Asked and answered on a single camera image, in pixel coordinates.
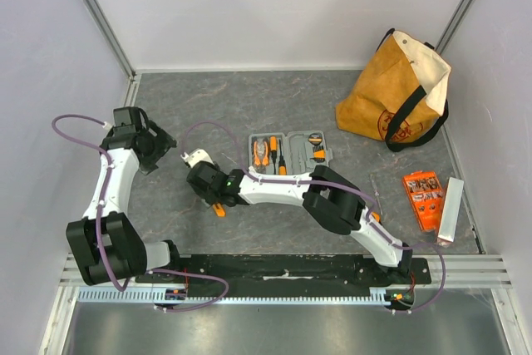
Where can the orange printed box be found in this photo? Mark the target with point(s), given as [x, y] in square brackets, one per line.
[425, 194]

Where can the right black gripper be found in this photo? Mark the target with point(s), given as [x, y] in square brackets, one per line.
[204, 188]

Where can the round black orange tape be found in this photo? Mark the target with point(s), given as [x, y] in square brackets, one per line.
[315, 138]

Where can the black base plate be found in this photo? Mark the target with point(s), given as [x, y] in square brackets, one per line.
[355, 268]

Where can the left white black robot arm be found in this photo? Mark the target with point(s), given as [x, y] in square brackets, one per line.
[103, 242]

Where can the brown canvas tote bag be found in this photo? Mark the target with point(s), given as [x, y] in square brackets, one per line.
[400, 97]

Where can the orange tape measure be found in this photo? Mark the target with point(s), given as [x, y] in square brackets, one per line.
[376, 216]

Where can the orange handled pliers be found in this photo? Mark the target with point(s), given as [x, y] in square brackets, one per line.
[260, 155]

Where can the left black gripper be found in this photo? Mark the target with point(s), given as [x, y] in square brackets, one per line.
[162, 143]

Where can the orange black screwdriver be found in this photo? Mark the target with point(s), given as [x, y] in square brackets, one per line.
[273, 151]
[282, 169]

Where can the grey plastic tool case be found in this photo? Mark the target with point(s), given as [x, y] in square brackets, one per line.
[297, 151]

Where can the orange utility knife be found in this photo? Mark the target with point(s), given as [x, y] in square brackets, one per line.
[219, 210]

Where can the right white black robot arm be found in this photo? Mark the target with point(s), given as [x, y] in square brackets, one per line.
[335, 203]

